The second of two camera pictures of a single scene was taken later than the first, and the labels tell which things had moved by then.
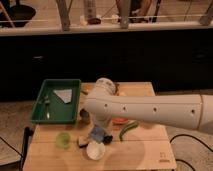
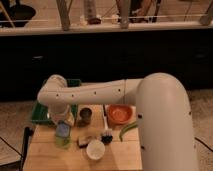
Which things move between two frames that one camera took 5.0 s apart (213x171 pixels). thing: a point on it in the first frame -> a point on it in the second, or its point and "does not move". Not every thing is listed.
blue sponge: [97, 133] -> [63, 130]
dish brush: [107, 139] does not move
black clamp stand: [28, 131] does not move
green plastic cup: [63, 140] does not move
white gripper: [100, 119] -> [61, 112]
